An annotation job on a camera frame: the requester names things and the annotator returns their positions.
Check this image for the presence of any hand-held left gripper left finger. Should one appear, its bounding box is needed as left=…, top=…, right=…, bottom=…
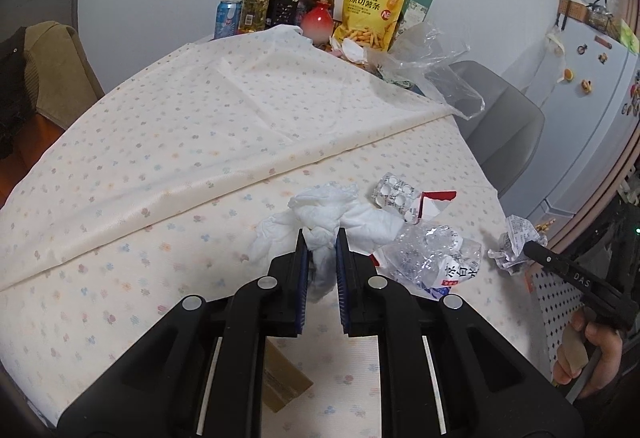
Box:
left=56, top=228, right=311, bottom=438

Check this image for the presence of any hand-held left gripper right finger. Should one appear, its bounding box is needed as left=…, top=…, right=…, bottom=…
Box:
left=335, top=227, right=586, bottom=438

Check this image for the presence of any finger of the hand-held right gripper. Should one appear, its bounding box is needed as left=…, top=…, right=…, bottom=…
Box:
left=522, top=240, right=558, bottom=275

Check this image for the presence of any printed paper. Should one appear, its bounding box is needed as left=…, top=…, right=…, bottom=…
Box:
left=487, top=214, right=538, bottom=275

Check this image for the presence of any white tissue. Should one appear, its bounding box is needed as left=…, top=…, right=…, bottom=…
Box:
left=252, top=183, right=406, bottom=304

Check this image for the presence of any crushed clear plastic bottle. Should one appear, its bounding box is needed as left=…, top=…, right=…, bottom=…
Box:
left=370, top=220, right=483, bottom=301

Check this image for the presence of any silver pill blister pack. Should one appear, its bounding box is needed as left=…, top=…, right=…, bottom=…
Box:
left=370, top=172, right=417, bottom=209

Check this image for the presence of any torn red white carton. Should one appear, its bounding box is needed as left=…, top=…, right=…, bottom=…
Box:
left=400, top=190, right=458, bottom=225

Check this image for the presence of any person's right hand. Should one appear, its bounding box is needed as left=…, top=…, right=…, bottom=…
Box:
left=552, top=305, right=626, bottom=401

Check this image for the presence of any brown cardboard box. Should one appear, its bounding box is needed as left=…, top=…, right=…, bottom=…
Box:
left=262, top=340, right=313, bottom=414

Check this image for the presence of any grey chair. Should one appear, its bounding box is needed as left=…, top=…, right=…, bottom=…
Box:
left=447, top=60, right=546, bottom=194

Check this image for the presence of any pale blue refrigerator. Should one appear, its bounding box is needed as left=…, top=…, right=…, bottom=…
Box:
left=520, top=18, right=640, bottom=219

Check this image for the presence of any floral cream tablecloth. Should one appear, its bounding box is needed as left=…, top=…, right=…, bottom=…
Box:
left=0, top=25, right=501, bottom=429

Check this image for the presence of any white hanging bag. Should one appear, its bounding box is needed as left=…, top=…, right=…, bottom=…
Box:
left=546, top=24, right=568, bottom=56

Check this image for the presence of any clear plastic bag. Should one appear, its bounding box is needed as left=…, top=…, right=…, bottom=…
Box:
left=372, top=22, right=486, bottom=121

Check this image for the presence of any white crumpled napkin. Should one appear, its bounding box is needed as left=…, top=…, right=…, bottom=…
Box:
left=341, top=38, right=369, bottom=65

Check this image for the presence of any glass jar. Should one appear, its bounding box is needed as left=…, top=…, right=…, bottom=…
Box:
left=587, top=0, right=617, bottom=33

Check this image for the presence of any wicker basket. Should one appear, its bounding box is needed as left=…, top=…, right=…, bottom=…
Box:
left=557, top=0, right=591, bottom=24

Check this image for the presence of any red peach-shaped ornament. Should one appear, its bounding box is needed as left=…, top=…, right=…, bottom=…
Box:
left=301, top=2, right=333, bottom=44

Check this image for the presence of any black utensil holder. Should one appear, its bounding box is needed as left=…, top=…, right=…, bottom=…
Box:
left=267, top=0, right=301, bottom=28

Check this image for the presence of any blue drink can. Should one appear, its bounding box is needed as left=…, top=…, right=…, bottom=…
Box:
left=215, top=0, right=243, bottom=39

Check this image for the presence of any yellow snack bag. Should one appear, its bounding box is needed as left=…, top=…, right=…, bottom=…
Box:
left=332, top=0, right=415, bottom=53

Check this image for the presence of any black garment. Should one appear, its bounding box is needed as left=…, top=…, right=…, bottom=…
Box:
left=0, top=28, right=38, bottom=159

